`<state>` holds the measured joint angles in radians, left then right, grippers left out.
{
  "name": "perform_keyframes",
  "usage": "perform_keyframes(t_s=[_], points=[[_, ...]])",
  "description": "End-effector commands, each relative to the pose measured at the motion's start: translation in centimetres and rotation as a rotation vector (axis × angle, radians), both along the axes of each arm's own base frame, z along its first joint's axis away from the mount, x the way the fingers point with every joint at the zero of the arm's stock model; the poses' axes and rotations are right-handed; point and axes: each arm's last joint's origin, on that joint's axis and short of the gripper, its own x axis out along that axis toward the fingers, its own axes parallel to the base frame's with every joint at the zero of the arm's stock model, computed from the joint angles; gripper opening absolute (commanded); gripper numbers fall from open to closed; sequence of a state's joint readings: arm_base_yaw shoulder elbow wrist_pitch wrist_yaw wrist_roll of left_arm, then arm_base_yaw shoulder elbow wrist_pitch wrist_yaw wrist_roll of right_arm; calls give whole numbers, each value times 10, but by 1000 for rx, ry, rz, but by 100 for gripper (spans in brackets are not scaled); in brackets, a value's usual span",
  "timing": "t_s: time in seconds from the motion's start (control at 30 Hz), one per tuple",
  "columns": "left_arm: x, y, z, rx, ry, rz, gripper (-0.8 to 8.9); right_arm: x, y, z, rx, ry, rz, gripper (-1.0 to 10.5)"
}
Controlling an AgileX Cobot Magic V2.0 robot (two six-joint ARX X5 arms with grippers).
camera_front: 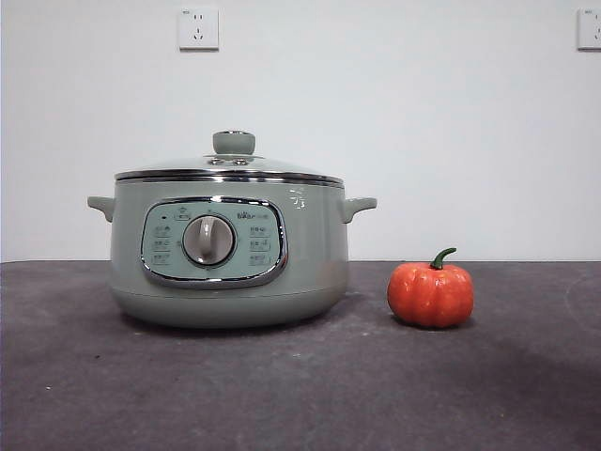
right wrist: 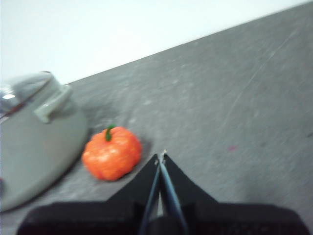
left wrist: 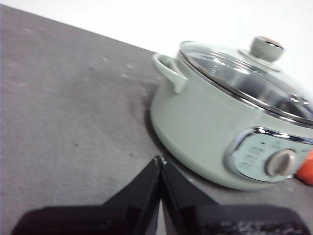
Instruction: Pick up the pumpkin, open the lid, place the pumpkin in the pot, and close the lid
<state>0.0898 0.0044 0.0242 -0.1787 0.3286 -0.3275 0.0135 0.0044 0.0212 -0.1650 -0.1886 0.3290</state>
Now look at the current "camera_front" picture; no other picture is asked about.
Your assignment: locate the glass lid with green knob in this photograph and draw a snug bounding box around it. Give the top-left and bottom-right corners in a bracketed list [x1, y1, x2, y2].
[115, 130, 346, 184]

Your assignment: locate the green electric cooking pot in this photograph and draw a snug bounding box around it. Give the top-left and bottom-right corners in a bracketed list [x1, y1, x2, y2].
[86, 179, 378, 330]

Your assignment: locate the white wall socket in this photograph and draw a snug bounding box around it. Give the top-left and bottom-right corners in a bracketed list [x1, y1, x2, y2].
[177, 8, 221, 53]
[577, 8, 601, 52]

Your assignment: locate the orange toy pumpkin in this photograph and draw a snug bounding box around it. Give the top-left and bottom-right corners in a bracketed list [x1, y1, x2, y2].
[387, 247, 475, 329]

